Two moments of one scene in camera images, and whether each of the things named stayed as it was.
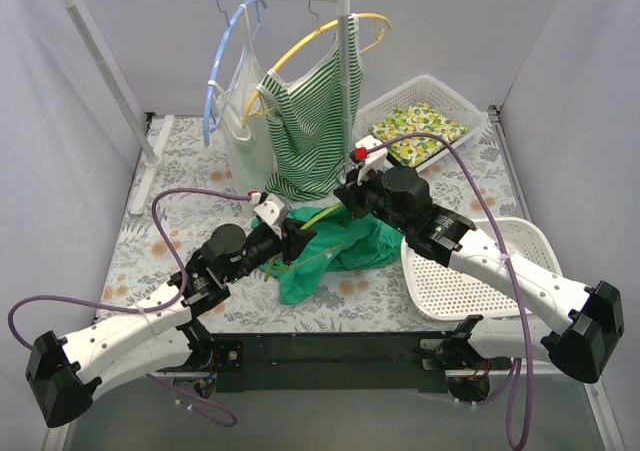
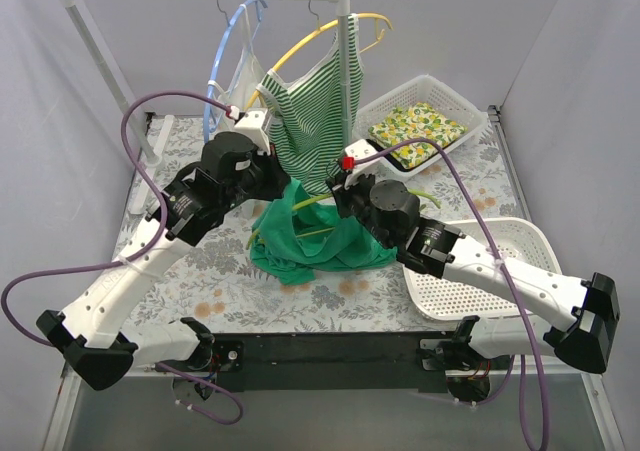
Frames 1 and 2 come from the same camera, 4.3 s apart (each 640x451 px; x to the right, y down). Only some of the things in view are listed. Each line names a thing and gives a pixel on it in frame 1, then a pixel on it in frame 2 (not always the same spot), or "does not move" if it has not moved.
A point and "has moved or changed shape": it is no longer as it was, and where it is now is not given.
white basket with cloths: (420, 103) does not move
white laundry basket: (439, 292) does not move
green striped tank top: (304, 124) does not move
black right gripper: (353, 197) → (343, 199)
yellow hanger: (265, 109) does not move
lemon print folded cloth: (418, 117) does not move
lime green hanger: (269, 264) → (323, 198)
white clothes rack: (152, 155) does not move
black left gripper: (288, 241) → (273, 175)
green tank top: (340, 244) has moved or changed shape
